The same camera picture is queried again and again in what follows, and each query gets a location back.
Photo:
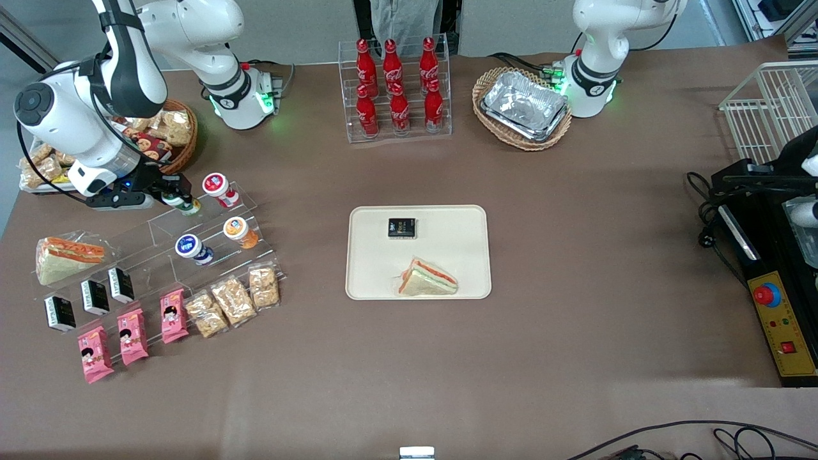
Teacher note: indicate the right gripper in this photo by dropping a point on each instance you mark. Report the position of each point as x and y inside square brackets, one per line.
[146, 177]

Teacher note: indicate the green lid gum bottle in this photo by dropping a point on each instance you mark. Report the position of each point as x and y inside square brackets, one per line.
[189, 206]

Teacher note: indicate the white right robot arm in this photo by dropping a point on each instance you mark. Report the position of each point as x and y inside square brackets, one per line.
[64, 121]

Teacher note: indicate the red lid gum bottle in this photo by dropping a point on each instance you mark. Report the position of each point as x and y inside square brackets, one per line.
[216, 184]

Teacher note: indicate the blue lid gum bottle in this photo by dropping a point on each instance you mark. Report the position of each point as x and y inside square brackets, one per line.
[188, 246]

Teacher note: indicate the orange lid gum bottle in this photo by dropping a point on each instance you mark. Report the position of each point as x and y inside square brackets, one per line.
[236, 227]

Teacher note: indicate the white snack tray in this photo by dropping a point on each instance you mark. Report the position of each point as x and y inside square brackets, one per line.
[25, 186]

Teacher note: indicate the beige plastic tray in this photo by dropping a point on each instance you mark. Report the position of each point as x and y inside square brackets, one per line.
[447, 255]

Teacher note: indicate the silver foil tray stack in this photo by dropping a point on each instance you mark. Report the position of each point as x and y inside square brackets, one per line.
[524, 102]

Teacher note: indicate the wicker basket with snacks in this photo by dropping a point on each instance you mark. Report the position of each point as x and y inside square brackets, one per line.
[188, 153]

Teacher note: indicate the clear-wrapped peanut crisp bar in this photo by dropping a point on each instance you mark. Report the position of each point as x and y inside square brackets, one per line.
[264, 287]
[176, 126]
[233, 300]
[41, 171]
[41, 153]
[206, 314]

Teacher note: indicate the clear acrylic stepped display stand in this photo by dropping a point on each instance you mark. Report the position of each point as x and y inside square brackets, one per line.
[153, 268]

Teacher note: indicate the yellow snack packet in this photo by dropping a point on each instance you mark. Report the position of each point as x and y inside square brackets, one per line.
[62, 180]

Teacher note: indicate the black and white snack box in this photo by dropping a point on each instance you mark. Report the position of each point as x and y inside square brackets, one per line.
[94, 297]
[59, 313]
[120, 285]

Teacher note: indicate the pink snack packet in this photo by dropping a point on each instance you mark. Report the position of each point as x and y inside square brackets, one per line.
[174, 315]
[94, 354]
[132, 335]

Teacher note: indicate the wrapped triangle sandwich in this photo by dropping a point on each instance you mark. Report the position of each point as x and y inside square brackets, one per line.
[64, 259]
[425, 284]

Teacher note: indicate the red cola bottle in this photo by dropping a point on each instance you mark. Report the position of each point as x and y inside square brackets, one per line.
[429, 61]
[392, 64]
[367, 115]
[364, 64]
[399, 112]
[434, 108]

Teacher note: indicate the small black snack box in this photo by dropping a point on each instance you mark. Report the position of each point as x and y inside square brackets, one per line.
[401, 228]

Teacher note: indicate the clear acrylic bottle rack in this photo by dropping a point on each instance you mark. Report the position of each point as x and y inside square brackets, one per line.
[415, 135]

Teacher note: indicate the standing person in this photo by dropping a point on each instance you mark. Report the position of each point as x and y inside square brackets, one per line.
[402, 16]

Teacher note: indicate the wicker basket with foil trays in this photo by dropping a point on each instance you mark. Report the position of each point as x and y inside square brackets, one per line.
[530, 144]

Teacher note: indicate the black sealing machine yellow panel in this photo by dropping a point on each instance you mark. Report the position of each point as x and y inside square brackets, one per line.
[767, 255]

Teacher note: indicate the clear plastic container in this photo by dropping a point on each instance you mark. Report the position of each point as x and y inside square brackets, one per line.
[806, 223]

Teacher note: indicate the dark metal frame bar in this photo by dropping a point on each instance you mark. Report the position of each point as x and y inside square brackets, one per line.
[19, 41]

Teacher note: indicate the aluminium frame rack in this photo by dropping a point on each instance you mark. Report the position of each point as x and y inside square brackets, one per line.
[799, 19]

